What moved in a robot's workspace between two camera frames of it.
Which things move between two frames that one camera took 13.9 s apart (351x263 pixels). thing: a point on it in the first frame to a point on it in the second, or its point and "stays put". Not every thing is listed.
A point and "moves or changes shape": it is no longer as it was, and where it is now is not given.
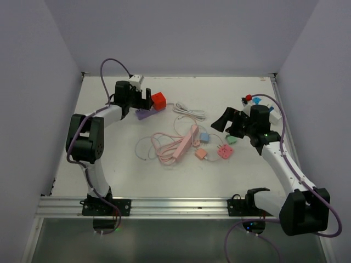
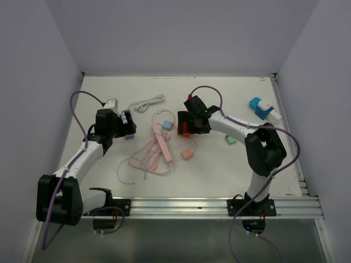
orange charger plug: [201, 154] to [187, 154]
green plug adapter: [231, 139] stays put
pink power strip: [179, 153] moves or changes shape
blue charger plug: [204, 137] to [167, 125]
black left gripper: [142, 103] to [125, 129]
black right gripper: [230, 114] to [184, 116]
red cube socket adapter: [159, 101] to [185, 132]
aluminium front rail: [71, 208] stays put
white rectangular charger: [274, 116] stays put
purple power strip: [141, 113] to [128, 137]
